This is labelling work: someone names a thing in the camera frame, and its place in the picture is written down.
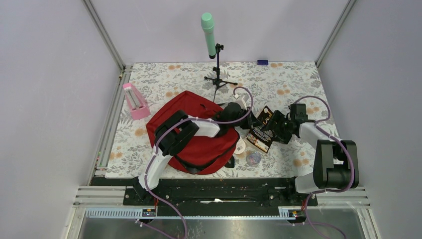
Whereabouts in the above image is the purple cable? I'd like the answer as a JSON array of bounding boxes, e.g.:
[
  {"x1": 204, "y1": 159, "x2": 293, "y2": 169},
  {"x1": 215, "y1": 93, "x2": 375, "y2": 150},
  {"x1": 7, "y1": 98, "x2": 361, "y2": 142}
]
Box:
[
  {"x1": 144, "y1": 87, "x2": 254, "y2": 239},
  {"x1": 292, "y1": 96, "x2": 356, "y2": 239}
]

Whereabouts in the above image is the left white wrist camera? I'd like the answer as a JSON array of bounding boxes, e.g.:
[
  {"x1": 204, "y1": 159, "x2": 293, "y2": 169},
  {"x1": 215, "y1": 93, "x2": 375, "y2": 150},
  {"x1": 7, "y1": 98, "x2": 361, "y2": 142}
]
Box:
[{"x1": 234, "y1": 93, "x2": 250, "y2": 110}]

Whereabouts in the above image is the white oval card package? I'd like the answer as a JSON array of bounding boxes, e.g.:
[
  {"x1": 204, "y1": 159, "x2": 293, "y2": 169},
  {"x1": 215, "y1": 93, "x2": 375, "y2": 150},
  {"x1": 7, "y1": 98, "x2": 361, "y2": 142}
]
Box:
[{"x1": 234, "y1": 138, "x2": 246, "y2": 155}]

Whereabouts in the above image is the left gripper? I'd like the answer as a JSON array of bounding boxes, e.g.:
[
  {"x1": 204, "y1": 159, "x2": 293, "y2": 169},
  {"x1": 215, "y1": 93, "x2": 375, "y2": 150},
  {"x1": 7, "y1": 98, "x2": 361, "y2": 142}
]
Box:
[{"x1": 228, "y1": 107, "x2": 262, "y2": 130}]

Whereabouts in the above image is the black microphone tripod stand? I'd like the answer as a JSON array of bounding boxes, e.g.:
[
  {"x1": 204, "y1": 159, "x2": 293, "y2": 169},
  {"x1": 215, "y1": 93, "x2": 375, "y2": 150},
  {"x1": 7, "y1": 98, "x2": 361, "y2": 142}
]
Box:
[{"x1": 204, "y1": 43, "x2": 238, "y2": 102}]

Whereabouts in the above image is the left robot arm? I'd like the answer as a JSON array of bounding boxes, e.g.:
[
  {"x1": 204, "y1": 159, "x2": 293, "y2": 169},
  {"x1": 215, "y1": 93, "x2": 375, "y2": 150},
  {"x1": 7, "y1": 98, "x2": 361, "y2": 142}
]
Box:
[{"x1": 134, "y1": 102, "x2": 262, "y2": 205}]

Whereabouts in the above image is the mint green microphone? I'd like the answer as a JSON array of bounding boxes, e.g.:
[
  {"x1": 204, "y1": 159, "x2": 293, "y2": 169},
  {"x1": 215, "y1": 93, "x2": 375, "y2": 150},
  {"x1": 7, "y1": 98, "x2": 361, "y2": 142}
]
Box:
[{"x1": 201, "y1": 12, "x2": 216, "y2": 59}]

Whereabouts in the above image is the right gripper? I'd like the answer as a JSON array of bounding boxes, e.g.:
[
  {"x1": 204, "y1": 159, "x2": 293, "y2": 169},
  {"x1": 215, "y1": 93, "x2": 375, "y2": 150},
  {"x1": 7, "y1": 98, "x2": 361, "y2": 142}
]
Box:
[{"x1": 260, "y1": 110, "x2": 293, "y2": 144}]

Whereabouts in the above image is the clear round plastic container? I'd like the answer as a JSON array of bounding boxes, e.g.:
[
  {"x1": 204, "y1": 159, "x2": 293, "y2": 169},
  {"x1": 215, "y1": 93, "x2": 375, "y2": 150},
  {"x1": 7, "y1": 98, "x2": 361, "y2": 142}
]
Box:
[{"x1": 246, "y1": 151, "x2": 262, "y2": 167}]

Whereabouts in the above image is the black book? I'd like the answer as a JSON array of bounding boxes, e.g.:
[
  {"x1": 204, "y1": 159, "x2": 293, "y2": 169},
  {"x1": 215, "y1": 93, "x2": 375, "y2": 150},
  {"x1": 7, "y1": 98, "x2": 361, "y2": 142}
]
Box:
[{"x1": 245, "y1": 106, "x2": 275, "y2": 153}]

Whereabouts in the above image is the pink metronome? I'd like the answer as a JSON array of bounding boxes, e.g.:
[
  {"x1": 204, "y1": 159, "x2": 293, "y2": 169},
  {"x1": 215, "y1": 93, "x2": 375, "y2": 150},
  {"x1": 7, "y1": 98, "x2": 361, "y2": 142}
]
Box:
[{"x1": 122, "y1": 83, "x2": 151, "y2": 120}]

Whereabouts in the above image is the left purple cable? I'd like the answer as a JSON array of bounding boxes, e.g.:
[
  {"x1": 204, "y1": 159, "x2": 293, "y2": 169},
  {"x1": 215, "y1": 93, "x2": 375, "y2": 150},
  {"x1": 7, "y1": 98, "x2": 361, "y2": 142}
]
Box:
[{"x1": 144, "y1": 87, "x2": 254, "y2": 239}]

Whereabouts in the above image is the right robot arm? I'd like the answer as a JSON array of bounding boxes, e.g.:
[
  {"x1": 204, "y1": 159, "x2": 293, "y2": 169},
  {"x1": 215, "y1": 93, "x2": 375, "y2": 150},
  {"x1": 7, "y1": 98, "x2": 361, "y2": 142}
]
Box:
[{"x1": 263, "y1": 103, "x2": 359, "y2": 205}]

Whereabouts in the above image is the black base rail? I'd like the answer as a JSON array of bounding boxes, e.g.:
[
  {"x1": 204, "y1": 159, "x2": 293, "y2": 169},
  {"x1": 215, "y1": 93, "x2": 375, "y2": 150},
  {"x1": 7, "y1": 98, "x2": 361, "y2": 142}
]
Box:
[{"x1": 119, "y1": 178, "x2": 307, "y2": 217}]

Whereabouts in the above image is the small blue block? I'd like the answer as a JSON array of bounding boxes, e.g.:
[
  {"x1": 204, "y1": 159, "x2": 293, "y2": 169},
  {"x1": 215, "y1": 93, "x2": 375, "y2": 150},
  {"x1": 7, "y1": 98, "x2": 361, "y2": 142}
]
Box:
[{"x1": 257, "y1": 60, "x2": 269, "y2": 66}]

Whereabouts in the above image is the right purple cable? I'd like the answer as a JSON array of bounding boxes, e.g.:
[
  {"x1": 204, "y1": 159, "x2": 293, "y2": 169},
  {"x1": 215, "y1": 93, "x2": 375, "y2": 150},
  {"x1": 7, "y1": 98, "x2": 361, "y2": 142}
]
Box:
[{"x1": 292, "y1": 96, "x2": 356, "y2": 239}]

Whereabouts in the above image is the red backpack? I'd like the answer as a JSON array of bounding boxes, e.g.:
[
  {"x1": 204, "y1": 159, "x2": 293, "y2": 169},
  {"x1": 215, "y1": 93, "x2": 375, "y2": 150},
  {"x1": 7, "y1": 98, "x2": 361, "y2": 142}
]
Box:
[{"x1": 146, "y1": 91, "x2": 239, "y2": 175}]

